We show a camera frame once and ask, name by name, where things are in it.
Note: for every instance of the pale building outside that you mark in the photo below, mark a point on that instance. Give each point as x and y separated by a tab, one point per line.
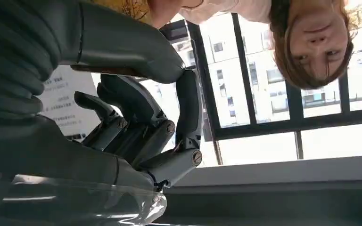
224	62

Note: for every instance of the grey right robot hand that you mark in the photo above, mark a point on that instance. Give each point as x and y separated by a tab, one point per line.
121	46

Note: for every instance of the grey window sill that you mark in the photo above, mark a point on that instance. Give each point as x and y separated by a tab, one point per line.
277	187

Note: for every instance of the person's left hand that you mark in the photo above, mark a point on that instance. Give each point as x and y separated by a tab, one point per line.
165	12

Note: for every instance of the clear plastic wrap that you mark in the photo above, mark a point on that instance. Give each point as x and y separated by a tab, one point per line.
137	212

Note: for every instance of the black window frame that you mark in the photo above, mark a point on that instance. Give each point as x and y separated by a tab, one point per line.
293	124

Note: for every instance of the person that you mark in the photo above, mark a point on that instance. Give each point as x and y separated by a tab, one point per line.
312	40

